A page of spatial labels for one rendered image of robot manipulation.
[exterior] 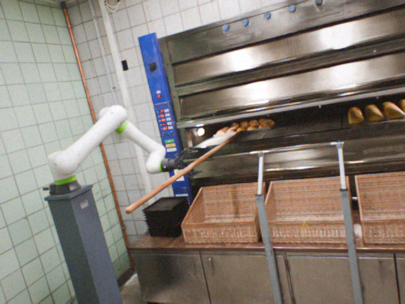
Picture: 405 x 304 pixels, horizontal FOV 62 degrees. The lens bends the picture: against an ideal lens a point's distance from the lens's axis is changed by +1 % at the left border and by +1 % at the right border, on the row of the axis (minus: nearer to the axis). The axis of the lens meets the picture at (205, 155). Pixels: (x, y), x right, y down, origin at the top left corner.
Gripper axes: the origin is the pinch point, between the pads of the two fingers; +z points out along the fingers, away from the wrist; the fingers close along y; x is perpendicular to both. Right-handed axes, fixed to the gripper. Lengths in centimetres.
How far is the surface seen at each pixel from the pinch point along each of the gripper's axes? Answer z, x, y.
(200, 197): -27, -45, 40
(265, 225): 39, 5, 43
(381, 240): 101, -5, 59
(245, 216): 9, -45, 59
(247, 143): 18, -55, 2
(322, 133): 74, -55, 2
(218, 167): -9, -55, 19
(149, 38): -45, -52, -92
